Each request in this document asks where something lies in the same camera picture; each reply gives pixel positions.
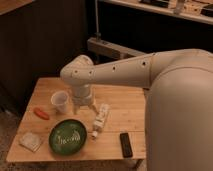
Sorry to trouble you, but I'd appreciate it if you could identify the orange carrot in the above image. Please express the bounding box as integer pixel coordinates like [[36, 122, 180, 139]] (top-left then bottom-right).
[[33, 107, 50, 120]]

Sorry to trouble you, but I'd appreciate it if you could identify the wooden table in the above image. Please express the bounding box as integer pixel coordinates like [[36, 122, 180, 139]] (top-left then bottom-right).
[[6, 78, 145, 171]]

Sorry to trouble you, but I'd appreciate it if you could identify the white bottle lying down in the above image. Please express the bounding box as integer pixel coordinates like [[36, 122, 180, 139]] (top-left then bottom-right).
[[92, 103, 110, 138]]

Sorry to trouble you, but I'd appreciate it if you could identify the grey metal beam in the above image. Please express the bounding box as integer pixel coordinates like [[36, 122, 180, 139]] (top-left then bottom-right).
[[87, 37, 144, 60]]

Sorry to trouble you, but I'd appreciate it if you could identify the clear wrapped snack packet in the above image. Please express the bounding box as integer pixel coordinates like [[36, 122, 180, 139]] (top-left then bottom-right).
[[19, 132, 42, 152]]

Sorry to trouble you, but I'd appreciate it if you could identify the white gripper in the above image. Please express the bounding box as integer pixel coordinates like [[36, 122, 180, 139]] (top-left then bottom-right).
[[71, 84, 99, 115]]

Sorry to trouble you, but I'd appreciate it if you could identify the wooden shelf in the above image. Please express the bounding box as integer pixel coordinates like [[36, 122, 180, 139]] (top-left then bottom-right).
[[101, 0, 213, 25]]

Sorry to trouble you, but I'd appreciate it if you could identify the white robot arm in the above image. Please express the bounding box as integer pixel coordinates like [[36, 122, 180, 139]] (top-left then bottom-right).
[[60, 49, 213, 171]]

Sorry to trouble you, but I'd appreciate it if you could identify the clear plastic cup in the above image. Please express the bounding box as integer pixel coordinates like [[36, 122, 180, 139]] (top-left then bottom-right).
[[51, 91, 69, 114]]

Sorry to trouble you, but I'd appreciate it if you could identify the green ceramic bowl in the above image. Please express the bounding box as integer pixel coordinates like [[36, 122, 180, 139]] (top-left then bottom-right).
[[49, 119, 87, 156]]

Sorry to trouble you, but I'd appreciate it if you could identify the black remote control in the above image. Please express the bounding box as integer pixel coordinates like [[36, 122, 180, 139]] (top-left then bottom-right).
[[120, 133, 133, 158]]

